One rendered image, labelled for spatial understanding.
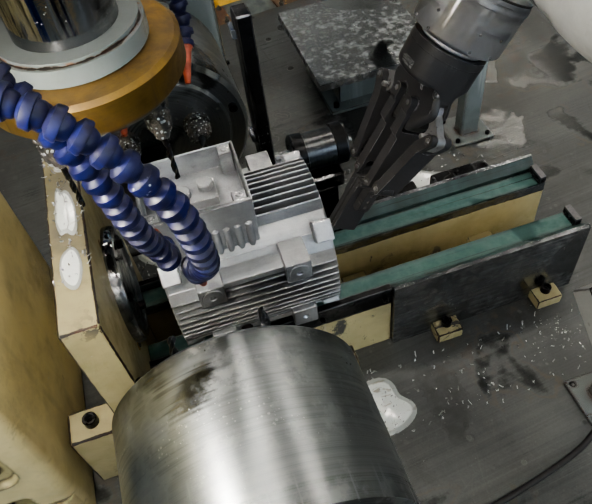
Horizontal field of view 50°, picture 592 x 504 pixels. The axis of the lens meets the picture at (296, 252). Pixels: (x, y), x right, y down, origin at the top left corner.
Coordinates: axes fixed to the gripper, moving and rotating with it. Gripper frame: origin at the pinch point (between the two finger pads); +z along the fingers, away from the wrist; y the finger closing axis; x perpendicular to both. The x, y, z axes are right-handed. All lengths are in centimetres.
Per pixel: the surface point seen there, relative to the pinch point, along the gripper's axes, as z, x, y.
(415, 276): 11.9, 16.6, -0.3
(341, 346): 3.9, -6.8, 16.8
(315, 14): 7, 24, -68
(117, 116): -8.1, -28.4, 2.6
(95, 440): 34.8, -22.4, 7.5
